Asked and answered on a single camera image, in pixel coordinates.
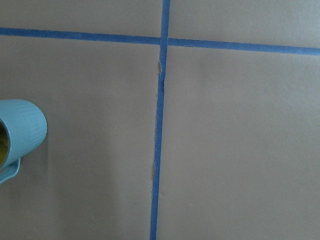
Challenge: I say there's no teal ribbed mug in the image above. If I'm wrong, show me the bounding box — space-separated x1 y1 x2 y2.
0 99 48 183

